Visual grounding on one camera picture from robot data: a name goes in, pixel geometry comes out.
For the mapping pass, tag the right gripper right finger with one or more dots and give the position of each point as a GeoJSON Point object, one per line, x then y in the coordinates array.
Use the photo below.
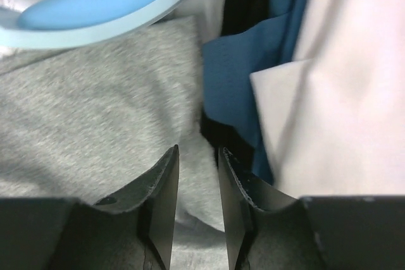
{"type": "Point", "coordinates": [268, 229]}

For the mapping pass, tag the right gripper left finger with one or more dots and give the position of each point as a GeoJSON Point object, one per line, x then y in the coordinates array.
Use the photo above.
{"type": "Point", "coordinates": [131, 228]}

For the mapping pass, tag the grey t shirt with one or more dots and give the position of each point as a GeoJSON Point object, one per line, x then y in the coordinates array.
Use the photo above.
{"type": "Point", "coordinates": [84, 122]}

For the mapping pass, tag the white blue folded t shirt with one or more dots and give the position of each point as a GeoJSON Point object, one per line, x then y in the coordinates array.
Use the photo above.
{"type": "Point", "coordinates": [332, 119]}

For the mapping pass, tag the light blue headphones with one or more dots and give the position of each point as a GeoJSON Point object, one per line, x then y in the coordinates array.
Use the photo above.
{"type": "Point", "coordinates": [59, 24]}

